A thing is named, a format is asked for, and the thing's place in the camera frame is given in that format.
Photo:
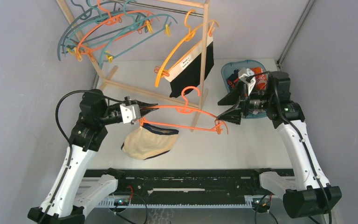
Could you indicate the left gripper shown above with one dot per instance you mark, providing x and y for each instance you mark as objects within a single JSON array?
[{"x": 141, "y": 104}]

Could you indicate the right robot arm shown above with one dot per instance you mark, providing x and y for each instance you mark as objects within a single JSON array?
[{"x": 311, "y": 193}]

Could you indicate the orange hanger with clips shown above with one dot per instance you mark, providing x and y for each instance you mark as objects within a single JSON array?
[{"x": 178, "y": 116}]

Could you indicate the black white-banded underwear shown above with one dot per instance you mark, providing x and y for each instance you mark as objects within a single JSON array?
[{"x": 186, "y": 71}]

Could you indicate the navy orange-trimmed underwear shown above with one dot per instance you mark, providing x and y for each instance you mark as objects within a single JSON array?
[{"x": 232, "y": 80}]

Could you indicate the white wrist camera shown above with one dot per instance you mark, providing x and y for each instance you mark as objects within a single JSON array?
[
  {"x": 129, "y": 113},
  {"x": 247, "y": 76}
]

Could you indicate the beige underwear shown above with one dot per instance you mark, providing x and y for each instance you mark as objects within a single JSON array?
[{"x": 149, "y": 141}]

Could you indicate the dark teal empty hanger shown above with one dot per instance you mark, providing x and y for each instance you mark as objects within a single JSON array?
[{"x": 93, "y": 14}]

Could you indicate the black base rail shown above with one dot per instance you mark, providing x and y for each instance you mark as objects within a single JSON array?
[{"x": 196, "y": 188}]

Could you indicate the orange underwear in basket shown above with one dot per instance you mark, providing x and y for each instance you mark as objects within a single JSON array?
[{"x": 261, "y": 81}]

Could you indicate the wooden clothes rack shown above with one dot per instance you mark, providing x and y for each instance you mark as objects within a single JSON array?
[{"x": 206, "y": 29}]

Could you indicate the teal plastic basket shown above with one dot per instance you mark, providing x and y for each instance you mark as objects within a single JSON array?
[{"x": 228, "y": 68}]

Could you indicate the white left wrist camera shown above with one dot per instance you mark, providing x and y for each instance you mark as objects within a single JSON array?
[{"x": 129, "y": 113}]

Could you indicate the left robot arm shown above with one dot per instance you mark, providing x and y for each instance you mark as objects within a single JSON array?
[{"x": 62, "y": 205}]

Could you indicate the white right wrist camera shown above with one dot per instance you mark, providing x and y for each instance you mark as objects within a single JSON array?
[{"x": 247, "y": 76}]

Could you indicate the yellow hanger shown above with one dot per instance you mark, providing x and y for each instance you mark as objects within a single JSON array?
[{"x": 179, "y": 46}]

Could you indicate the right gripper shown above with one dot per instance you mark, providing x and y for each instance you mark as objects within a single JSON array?
[{"x": 233, "y": 115}]

